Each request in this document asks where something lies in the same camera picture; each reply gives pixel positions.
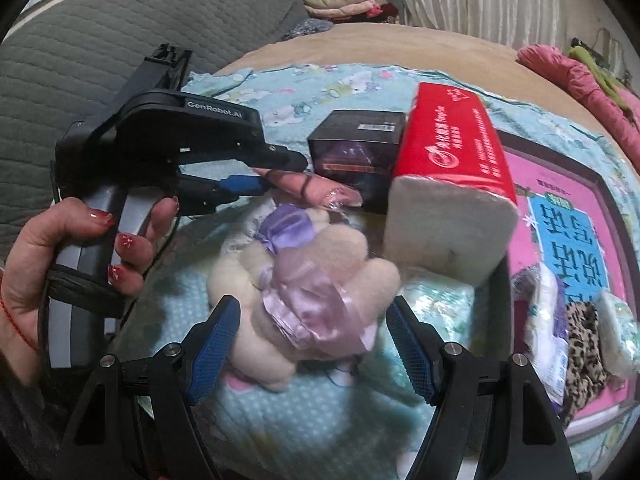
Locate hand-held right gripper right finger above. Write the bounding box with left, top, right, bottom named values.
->
left=386, top=296, right=581, bottom=480

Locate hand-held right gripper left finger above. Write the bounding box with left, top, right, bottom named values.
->
left=60, top=295, right=242, bottom=480

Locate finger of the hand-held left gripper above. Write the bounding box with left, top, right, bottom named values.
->
left=176, top=144, right=309, bottom=172
left=174, top=174, right=274, bottom=214

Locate floral tissue pack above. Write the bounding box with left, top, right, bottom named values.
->
left=400, top=269, right=477, bottom=322

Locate cream plush toy purple bow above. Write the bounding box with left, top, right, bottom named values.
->
left=206, top=204, right=402, bottom=394

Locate white purple small packet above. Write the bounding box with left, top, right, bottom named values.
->
left=514, top=264, right=572, bottom=403

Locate leopard print scrunchie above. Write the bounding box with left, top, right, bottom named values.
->
left=554, top=300, right=612, bottom=428

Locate green ball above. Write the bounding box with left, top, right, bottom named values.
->
left=594, top=289, right=640, bottom=378

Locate brown shallow box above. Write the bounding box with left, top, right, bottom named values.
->
left=492, top=129, right=640, bottom=443

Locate person's left forearm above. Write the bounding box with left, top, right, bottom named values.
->
left=0, top=310, right=42, bottom=392

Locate person's left hand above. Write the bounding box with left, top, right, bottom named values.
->
left=0, top=194, right=182, bottom=356

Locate white floral cloth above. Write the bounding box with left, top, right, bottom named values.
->
left=220, top=205, right=272, bottom=272

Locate black box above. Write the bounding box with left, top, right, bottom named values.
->
left=306, top=110, right=408, bottom=214

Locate light blue printed blanket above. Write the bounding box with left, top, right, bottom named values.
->
left=110, top=60, right=640, bottom=480

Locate dark floral cloth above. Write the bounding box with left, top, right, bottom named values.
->
left=282, top=17, right=335, bottom=42

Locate tan bed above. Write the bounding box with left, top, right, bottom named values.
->
left=215, top=22, right=618, bottom=133

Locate red tissue pack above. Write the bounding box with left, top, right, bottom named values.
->
left=385, top=81, right=521, bottom=287

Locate pink book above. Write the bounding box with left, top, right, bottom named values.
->
left=500, top=152, right=632, bottom=418

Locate white striped curtain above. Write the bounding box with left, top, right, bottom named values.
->
left=369, top=0, right=572, bottom=52

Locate pink quilt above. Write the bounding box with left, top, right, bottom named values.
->
left=516, top=44, right=640, bottom=162

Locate green garment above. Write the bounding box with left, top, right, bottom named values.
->
left=569, top=45, right=637, bottom=117

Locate cluttered side table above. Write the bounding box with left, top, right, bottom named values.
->
left=570, top=24, right=632, bottom=72

